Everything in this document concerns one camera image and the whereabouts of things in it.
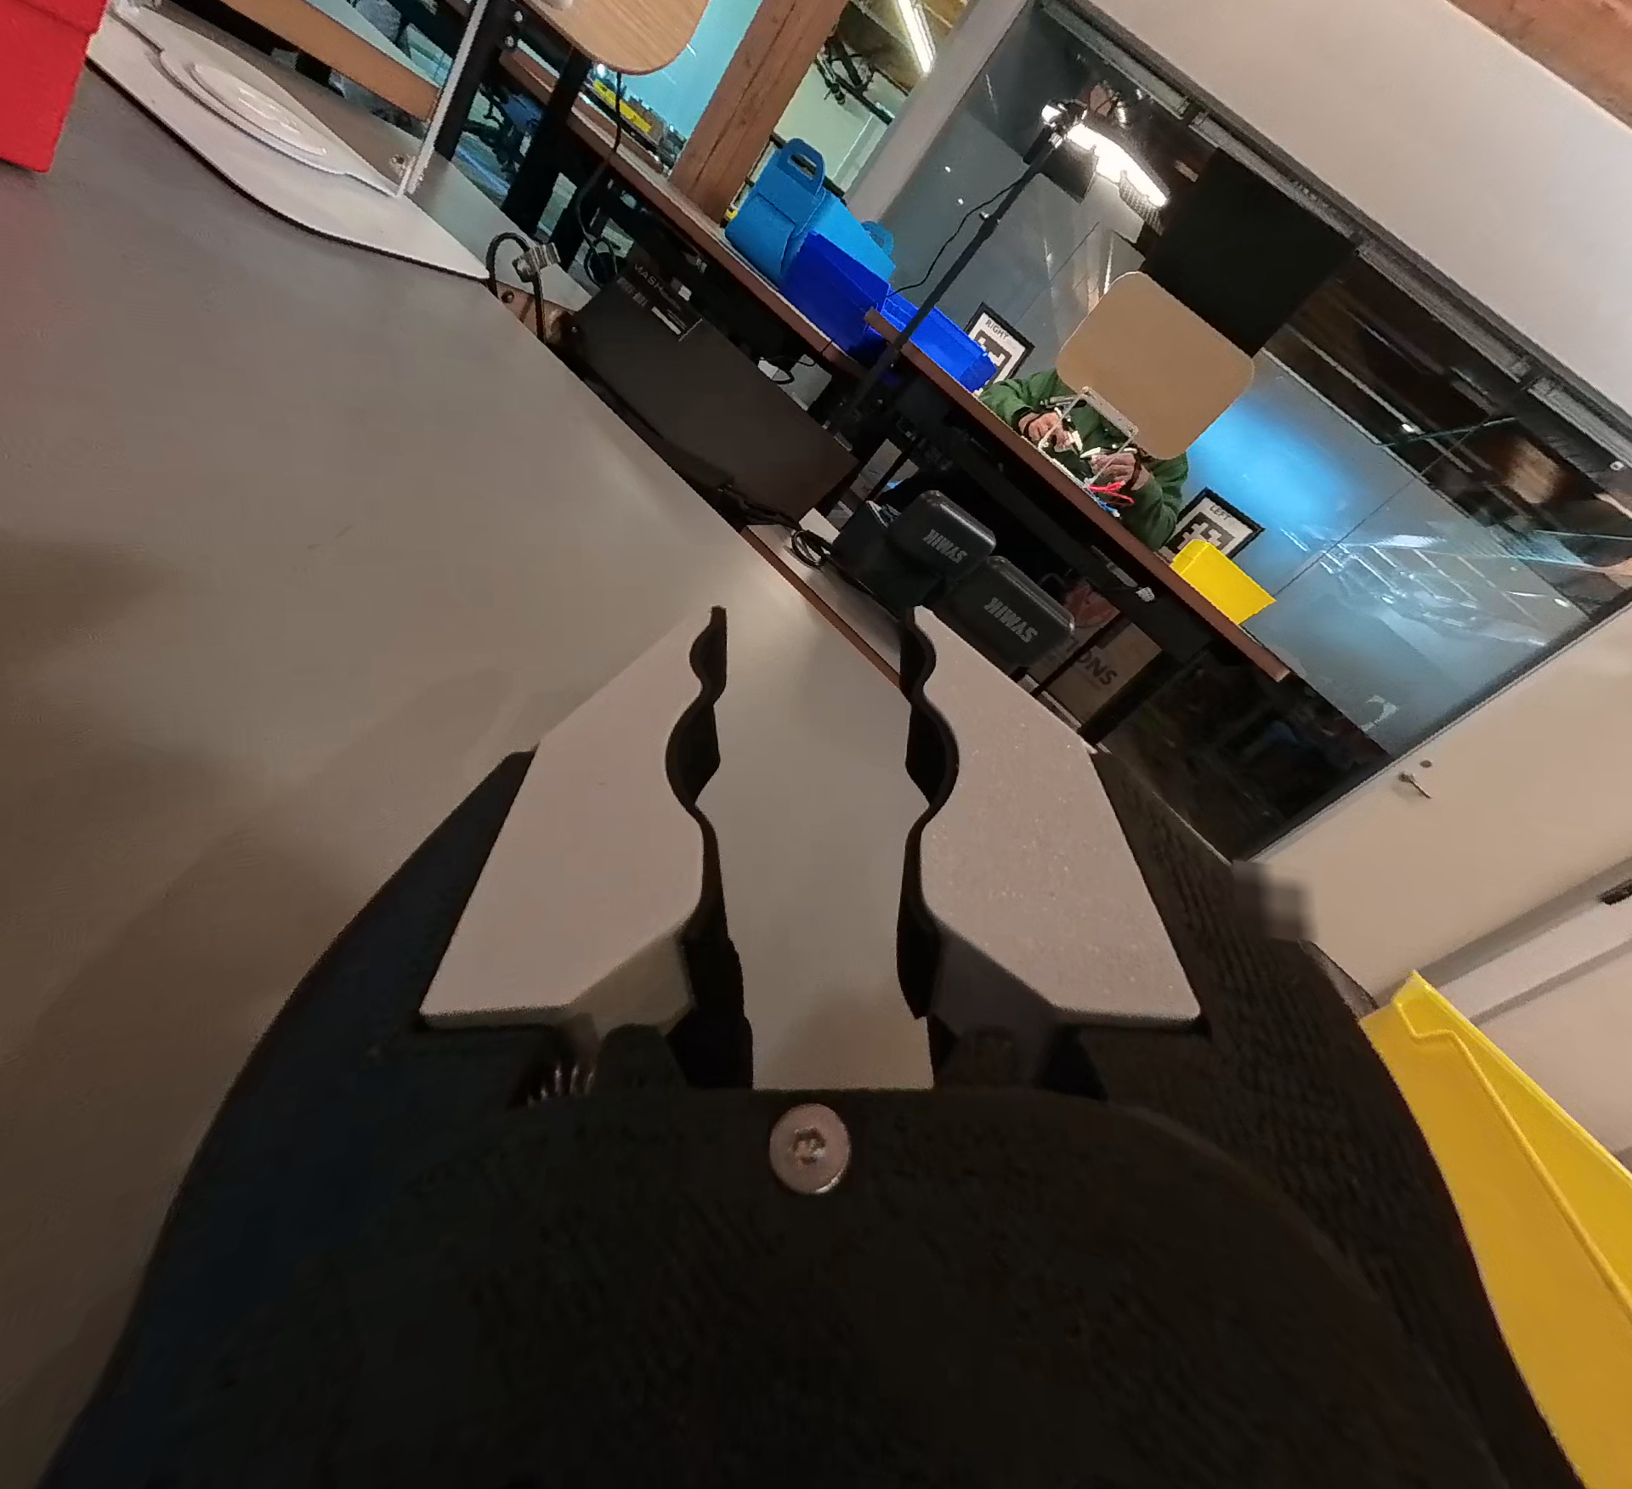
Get white round disc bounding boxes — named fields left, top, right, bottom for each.
left=189, top=57, right=353, bottom=166

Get wooden post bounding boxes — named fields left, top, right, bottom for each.
left=671, top=0, right=935, bottom=224

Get red plastic bin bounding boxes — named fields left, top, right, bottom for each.
left=0, top=0, right=170, bottom=174

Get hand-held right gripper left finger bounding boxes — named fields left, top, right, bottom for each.
left=418, top=606, right=755, bottom=1089

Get cardboard box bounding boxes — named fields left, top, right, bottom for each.
left=1020, top=608, right=1164, bottom=728

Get black light stand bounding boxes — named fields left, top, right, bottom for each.
left=852, top=105, right=1091, bottom=400

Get yellow plastic bin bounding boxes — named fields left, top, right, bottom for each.
left=1356, top=968, right=1632, bottom=1489
left=1169, top=538, right=1278, bottom=625

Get black rounded case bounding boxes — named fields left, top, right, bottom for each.
left=943, top=555, right=1076, bottom=676
left=892, top=489, right=999, bottom=611
left=828, top=499, right=928, bottom=611

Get black equipment case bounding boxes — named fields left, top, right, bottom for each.
left=564, top=275, right=858, bottom=524

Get long wooden table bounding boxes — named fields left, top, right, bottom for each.
left=496, top=47, right=894, bottom=382
left=863, top=309, right=1292, bottom=681

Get black cable loop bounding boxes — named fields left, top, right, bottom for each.
left=484, top=229, right=571, bottom=351

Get framed black white tag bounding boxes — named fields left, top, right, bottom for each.
left=1166, top=487, right=1265, bottom=560
left=962, top=302, right=1035, bottom=377

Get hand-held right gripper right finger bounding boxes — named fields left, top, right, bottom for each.
left=896, top=608, right=1203, bottom=1089

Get blue plastic bin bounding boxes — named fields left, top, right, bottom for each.
left=784, top=239, right=897, bottom=358
left=879, top=290, right=1005, bottom=394

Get white cabinet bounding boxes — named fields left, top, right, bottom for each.
left=1254, top=608, right=1632, bottom=1159

